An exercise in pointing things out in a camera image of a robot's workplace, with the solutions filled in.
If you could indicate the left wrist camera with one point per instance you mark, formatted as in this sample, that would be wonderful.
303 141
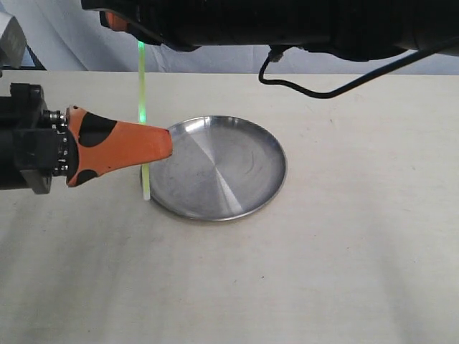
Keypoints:
13 41

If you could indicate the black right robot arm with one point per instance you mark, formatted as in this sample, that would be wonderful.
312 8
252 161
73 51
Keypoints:
357 31

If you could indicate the round stainless steel plate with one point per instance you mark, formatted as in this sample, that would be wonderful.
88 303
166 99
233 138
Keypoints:
222 168

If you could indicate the green glow stick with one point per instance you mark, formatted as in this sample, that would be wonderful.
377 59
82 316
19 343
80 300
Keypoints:
142 115

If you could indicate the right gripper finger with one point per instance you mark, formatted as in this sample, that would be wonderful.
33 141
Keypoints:
112 21

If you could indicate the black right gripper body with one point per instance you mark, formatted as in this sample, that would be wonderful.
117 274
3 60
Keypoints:
189 25

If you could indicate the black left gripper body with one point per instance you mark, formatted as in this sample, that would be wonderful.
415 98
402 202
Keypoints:
34 140

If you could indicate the white backdrop cloth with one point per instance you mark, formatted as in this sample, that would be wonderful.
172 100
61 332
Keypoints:
64 37

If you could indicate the left gripper orange black finger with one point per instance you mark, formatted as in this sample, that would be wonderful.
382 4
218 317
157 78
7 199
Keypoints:
98 145

